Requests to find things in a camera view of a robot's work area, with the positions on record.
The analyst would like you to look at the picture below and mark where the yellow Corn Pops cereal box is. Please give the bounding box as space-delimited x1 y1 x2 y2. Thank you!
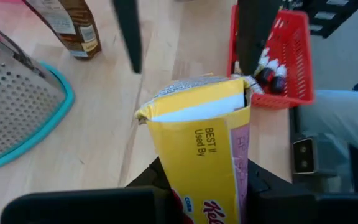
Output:
134 75 252 224

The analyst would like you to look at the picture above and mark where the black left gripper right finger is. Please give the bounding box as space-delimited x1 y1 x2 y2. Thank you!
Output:
244 159 347 224

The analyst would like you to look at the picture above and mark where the small dropper bottle white cap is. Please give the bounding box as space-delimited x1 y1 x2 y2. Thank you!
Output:
259 47 270 67

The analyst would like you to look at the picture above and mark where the red plastic basket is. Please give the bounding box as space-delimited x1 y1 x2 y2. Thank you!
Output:
227 4 316 110

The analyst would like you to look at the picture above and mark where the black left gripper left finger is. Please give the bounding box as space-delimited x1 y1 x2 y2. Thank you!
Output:
60 157 180 224

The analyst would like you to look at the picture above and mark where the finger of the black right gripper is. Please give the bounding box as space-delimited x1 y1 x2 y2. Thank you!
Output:
112 0 144 75
236 0 284 77

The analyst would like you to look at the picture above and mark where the blue grey basket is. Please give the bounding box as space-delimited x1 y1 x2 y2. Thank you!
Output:
0 18 76 169

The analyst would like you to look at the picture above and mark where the small dark red dropper bottle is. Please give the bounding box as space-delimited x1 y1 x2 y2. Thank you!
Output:
255 58 279 87
270 64 289 95

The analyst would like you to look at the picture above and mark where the silver camera box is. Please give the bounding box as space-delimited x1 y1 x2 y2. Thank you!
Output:
291 136 319 175

